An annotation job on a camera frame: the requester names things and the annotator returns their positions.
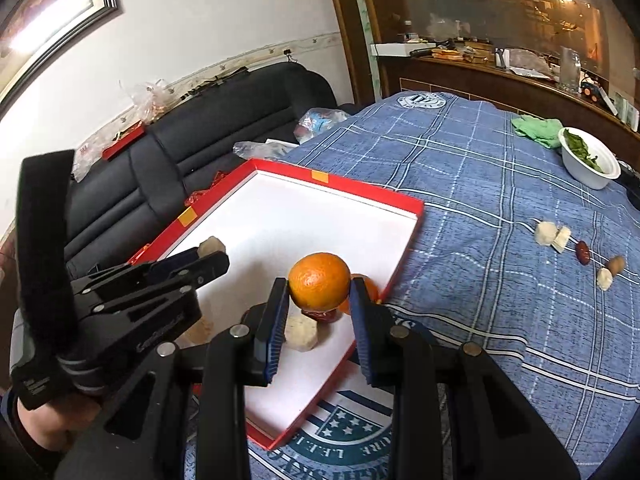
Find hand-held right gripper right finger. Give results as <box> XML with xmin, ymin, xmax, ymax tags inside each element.
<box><xmin>349</xmin><ymin>277</ymin><xmax>582</xmax><ymax>480</ymax></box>

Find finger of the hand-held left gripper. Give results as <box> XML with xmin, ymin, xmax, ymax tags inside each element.
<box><xmin>69</xmin><ymin>251</ymin><xmax>232</xmax><ymax>307</ymax></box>
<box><xmin>92</xmin><ymin>286</ymin><xmax>203</xmax><ymax>363</ymax></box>

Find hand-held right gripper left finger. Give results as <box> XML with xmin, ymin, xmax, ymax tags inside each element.
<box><xmin>52</xmin><ymin>277</ymin><xmax>292</xmax><ymax>480</ymax></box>

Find red white box lid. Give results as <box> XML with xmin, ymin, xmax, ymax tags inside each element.
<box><xmin>127</xmin><ymin>158</ymin><xmax>426</xmax><ymax>451</ymax></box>

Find person's left hand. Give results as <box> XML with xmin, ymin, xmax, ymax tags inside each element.
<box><xmin>12</xmin><ymin>392</ymin><xmax>103</xmax><ymax>456</ymax></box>

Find clear plastic wrapper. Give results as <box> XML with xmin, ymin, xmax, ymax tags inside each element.
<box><xmin>232</xmin><ymin>139</ymin><xmax>302</xmax><ymax>162</ymax></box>

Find black leather sofa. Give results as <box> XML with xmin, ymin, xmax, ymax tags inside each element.
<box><xmin>62</xmin><ymin>62</ymin><xmax>357</xmax><ymax>281</ymax></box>

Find crumpled clear plastic wrap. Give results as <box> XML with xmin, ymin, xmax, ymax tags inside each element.
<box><xmin>119</xmin><ymin>79</ymin><xmax>174</xmax><ymax>124</ymax></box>

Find blue plaid printed tablecloth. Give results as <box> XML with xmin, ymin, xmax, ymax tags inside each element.
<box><xmin>185</xmin><ymin>91</ymin><xmax>640</xmax><ymax>480</ymax></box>

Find printed plastic bag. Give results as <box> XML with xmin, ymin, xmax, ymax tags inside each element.
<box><xmin>292</xmin><ymin>107</ymin><xmax>351</xmax><ymax>144</ymax></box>

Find green cloth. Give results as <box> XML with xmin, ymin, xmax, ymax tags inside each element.
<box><xmin>511</xmin><ymin>114</ymin><xmax>565</xmax><ymax>150</ymax></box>

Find white bowl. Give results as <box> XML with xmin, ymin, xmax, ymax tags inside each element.
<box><xmin>558</xmin><ymin>127</ymin><xmax>622</xmax><ymax>191</ymax></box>

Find wooden sideboard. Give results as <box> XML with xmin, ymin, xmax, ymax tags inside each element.
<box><xmin>380</xmin><ymin>55</ymin><xmax>640</xmax><ymax>133</ymax></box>

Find white flat box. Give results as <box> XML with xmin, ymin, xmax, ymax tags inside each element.
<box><xmin>371</xmin><ymin>42</ymin><xmax>436</xmax><ymax>59</ymax></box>

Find green leafy vegetables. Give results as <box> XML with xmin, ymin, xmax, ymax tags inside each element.
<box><xmin>564</xmin><ymin>130</ymin><xmax>607</xmax><ymax>172</ymax></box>

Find black device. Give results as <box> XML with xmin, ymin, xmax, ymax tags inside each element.
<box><xmin>617</xmin><ymin>162</ymin><xmax>640</xmax><ymax>192</ymax></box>

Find clear plastic bag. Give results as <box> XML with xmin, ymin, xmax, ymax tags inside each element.
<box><xmin>505</xmin><ymin>49</ymin><xmax>549</xmax><ymax>72</ymax></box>

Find clear glass pitcher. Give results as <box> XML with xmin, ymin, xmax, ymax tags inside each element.
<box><xmin>558</xmin><ymin>47</ymin><xmax>584</xmax><ymax>92</ymax></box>

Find wood-framed glass partition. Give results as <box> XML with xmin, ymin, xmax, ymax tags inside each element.
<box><xmin>322</xmin><ymin>0</ymin><xmax>640</xmax><ymax>111</ymax></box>

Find framed wall picture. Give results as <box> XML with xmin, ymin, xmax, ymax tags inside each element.
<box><xmin>0</xmin><ymin>0</ymin><xmax>122</xmax><ymax>107</ymax></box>

